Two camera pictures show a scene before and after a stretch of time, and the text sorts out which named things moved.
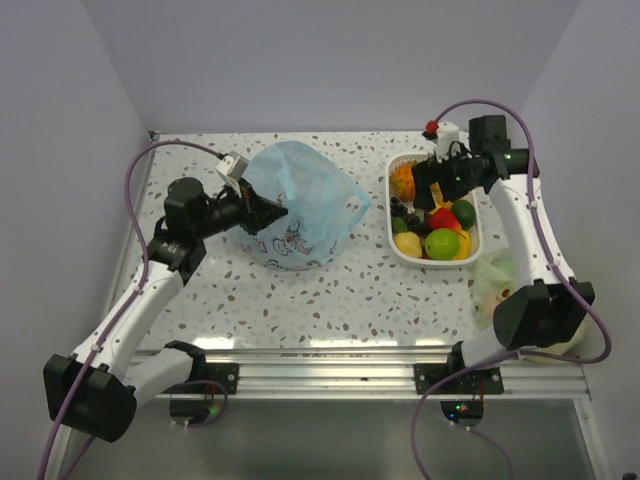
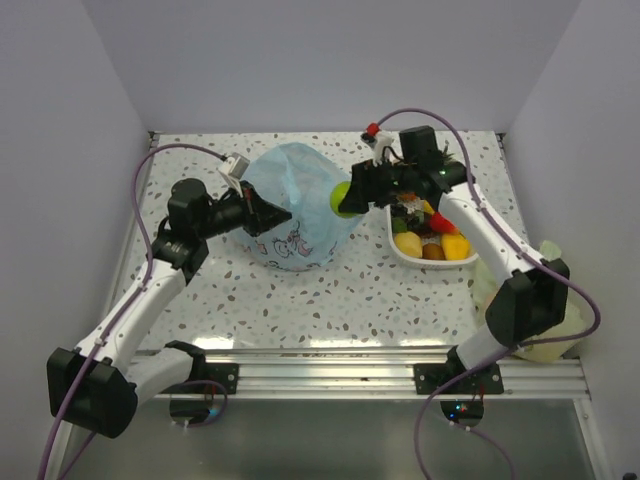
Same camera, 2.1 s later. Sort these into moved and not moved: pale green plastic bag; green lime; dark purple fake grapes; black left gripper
Moved: green lime
Not moved: pale green plastic bag; dark purple fake grapes; black left gripper
